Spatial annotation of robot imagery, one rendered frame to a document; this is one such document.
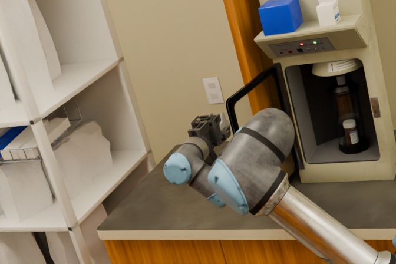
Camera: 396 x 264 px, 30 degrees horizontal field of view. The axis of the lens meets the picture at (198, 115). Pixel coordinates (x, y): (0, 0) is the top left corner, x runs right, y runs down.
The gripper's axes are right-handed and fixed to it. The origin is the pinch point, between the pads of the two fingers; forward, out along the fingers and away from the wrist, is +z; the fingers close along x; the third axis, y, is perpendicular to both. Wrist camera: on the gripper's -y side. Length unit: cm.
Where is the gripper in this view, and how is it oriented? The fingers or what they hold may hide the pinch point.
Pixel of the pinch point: (225, 124)
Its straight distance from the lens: 223.0
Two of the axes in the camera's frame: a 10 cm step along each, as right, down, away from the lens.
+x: -8.8, 0.8, 4.6
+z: 3.9, -4.1, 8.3
